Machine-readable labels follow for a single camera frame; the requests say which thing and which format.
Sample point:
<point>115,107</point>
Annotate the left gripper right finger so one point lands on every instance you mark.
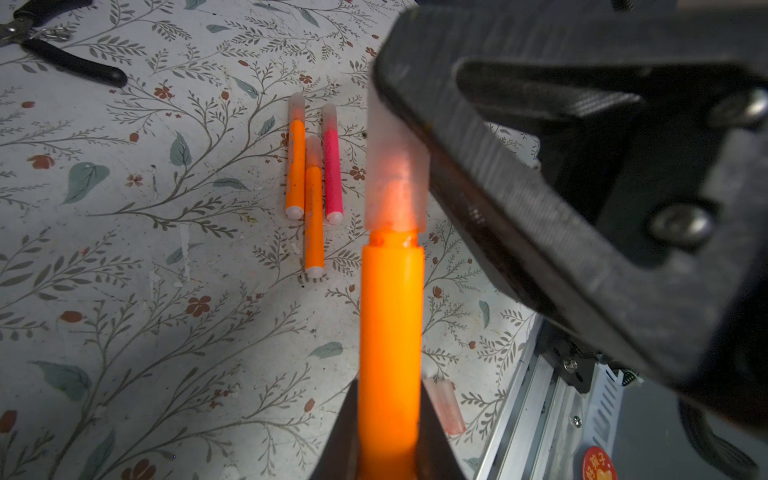
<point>435,458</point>

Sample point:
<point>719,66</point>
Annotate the pink highlighter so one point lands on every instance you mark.
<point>334,207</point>

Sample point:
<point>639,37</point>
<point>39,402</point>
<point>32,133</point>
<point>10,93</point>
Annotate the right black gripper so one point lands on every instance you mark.
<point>608,169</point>

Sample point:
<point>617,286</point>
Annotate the translucent pink cap front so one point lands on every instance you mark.
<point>442,395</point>

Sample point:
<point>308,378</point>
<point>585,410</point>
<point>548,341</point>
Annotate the translucent pink cap pair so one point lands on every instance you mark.
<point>397,165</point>

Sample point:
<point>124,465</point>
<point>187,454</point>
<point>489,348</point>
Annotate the orange highlighter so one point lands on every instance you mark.
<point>295,183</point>
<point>389,388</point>
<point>314,218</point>

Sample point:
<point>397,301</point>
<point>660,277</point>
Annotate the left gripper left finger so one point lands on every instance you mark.
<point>340,456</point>

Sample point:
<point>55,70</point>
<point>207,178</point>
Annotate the red round badge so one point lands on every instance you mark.
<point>597,465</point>

